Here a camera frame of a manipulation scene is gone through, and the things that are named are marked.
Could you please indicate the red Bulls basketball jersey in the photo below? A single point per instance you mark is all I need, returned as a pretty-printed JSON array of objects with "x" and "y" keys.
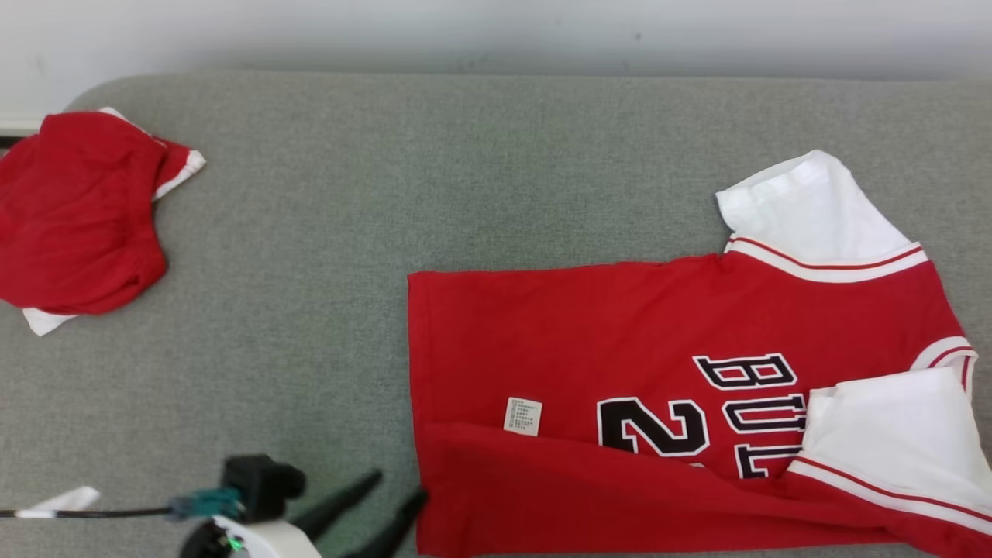
[{"x": 581, "y": 333}]

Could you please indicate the white wall baseboard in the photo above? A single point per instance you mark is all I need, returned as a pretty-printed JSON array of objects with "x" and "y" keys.
[{"x": 19, "y": 124}]

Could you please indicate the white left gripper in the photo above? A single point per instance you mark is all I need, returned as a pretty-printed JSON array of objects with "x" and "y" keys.
[{"x": 256, "y": 542}]

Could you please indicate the grey fabric sofa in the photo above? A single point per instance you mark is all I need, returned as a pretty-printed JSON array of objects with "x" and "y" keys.
[{"x": 387, "y": 178}]

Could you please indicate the red shorts with white stripe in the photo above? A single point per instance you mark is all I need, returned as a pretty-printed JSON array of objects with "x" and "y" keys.
[{"x": 77, "y": 217}]

